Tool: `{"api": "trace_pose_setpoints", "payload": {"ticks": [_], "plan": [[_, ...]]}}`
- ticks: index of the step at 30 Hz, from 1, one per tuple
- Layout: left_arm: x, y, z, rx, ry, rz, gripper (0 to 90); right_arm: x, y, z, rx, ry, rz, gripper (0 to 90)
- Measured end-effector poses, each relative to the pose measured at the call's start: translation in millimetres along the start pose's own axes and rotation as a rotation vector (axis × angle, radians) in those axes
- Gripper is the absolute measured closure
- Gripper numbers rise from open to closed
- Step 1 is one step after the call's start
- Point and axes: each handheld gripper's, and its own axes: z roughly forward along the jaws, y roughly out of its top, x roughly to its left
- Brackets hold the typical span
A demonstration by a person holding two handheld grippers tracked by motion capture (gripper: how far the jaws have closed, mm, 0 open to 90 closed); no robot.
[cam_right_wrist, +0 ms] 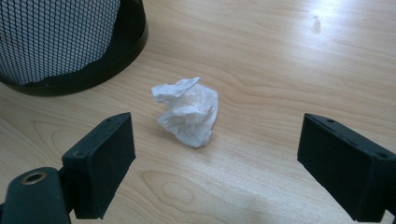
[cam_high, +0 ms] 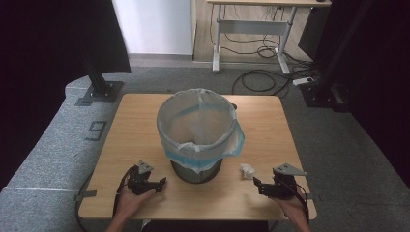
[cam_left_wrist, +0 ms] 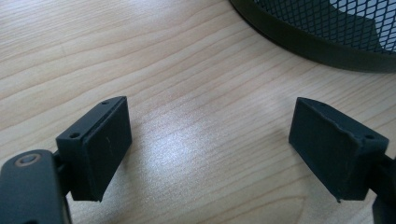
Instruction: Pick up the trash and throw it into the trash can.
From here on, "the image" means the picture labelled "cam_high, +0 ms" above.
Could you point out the white power strip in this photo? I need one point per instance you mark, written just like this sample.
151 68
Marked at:
303 81

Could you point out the crumpled white paper ball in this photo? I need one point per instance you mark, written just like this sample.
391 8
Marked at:
247 171

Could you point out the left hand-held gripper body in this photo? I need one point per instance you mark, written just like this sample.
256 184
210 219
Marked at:
139 183

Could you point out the dark mesh trash bin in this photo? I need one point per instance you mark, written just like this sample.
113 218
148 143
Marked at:
196 174

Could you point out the person's left hand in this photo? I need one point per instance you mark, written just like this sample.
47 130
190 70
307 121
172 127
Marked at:
130 203

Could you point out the white panel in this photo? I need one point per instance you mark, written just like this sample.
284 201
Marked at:
154 25

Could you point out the black metal stand with base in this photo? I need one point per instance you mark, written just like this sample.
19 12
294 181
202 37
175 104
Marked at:
100 87
322 90

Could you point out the black curtain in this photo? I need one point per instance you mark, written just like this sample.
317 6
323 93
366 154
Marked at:
380 80
38 64

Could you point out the white desk frame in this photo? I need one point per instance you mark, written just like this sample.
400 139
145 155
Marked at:
254 27

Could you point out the grey tape strip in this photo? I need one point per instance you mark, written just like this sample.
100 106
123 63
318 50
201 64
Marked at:
86 194
313 196

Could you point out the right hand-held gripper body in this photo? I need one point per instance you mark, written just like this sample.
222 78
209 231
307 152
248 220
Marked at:
283 187

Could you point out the person's dark clothing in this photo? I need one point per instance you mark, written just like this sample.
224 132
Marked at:
206 226

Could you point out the person's right hand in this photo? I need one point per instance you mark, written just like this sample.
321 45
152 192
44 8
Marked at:
295 206

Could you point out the trash bin with blue bag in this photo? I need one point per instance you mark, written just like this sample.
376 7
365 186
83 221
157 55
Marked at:
180 111

